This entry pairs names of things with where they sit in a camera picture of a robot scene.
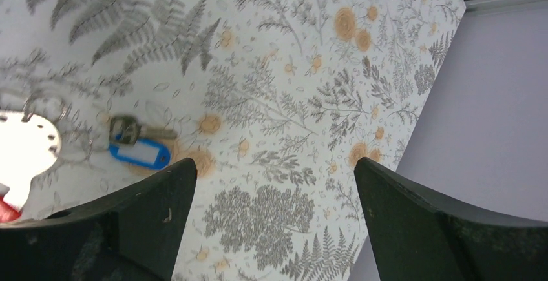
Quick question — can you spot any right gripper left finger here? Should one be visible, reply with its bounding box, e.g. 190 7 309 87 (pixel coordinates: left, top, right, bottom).
1 158 197 280

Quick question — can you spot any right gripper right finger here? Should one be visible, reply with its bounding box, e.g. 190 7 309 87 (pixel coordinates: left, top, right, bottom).
354 158 547 280

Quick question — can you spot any blue tag key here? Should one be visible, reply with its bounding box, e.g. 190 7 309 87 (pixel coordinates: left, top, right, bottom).
108 114 178 171

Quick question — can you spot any red tag keyring bundle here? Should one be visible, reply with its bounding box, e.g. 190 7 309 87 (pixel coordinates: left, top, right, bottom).
1 89 94 223

